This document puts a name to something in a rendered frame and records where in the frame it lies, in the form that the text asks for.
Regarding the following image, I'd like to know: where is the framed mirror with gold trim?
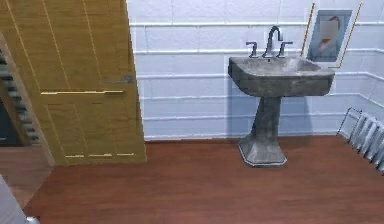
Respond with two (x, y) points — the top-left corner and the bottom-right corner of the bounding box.
(300, 2), (364, 70)

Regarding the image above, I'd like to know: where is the yellow wooden room door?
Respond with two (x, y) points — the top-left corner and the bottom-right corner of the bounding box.
(0, 0), (148, 167)

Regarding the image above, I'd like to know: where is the white ribbed radiator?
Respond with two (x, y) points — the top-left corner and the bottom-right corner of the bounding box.
(336, 107), (384, 174)

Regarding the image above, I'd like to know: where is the grey door handle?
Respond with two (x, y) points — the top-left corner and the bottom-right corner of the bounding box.
(104, 74), (135, 85)

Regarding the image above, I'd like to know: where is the grey stone pedestal sink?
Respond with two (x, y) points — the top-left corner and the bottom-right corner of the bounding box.
(227, 55), (336, 168)

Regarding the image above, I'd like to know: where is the dark grey sink faucet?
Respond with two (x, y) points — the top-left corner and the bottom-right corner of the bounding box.
(245, 25), (294, 59)

